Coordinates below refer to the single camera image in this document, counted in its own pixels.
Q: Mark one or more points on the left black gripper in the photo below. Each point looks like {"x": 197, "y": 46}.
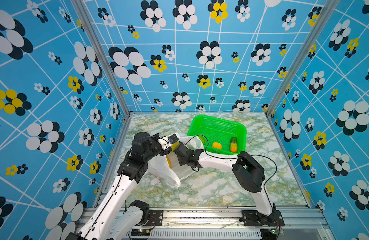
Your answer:
{"x": 152, "y": 138}

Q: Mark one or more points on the left aluminium corner post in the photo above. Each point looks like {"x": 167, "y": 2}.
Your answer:
{"x": 99, "y": 51}

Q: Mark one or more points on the small orange yellow fruit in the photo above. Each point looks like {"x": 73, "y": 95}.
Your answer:
{"x": 217, "y": 145}

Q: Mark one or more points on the orange green papaya fruit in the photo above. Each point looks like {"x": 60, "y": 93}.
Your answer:
{"x": 233, "y": 147}

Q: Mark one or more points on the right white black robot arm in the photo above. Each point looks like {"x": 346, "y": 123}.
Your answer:
{"x": 248, "y": 172}

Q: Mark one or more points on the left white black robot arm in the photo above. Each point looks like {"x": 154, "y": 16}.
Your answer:
{"x": 128, "y": 176}

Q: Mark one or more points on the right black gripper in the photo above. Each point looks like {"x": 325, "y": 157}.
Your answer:
{"x": 181, "y": 163}

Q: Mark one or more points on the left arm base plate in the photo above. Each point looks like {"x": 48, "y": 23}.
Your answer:
{"x": 154, "y": 218}

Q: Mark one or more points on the green plastic basket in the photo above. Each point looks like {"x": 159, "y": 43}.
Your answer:
{"x": 218, "y": 130}

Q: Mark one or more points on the yellow mango fruit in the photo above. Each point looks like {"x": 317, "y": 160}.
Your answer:
{"x": 173, "y": 146}

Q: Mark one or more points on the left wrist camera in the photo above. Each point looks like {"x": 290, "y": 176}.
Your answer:
{"x": 168, "y": 141}

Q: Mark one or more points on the aluminium corner post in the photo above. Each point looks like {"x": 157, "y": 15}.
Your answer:
{"x": 99, "y": 51}
{"x": 315, "y": 32}

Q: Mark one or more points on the green round fruit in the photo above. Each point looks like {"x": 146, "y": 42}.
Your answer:
{"x": 203, "y": 140}

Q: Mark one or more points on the aluminium front rail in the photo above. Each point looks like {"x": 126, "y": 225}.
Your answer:
{"x": 217, "y": 224}

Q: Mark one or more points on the white plastic bag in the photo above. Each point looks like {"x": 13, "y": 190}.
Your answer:
{"x": 172, "y": 177}

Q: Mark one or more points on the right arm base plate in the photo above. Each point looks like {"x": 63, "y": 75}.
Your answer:
{"x": 251, "y": 218}

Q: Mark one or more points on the right aluminium corner post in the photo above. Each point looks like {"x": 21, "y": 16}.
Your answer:
{"x": 315, "y": 32}

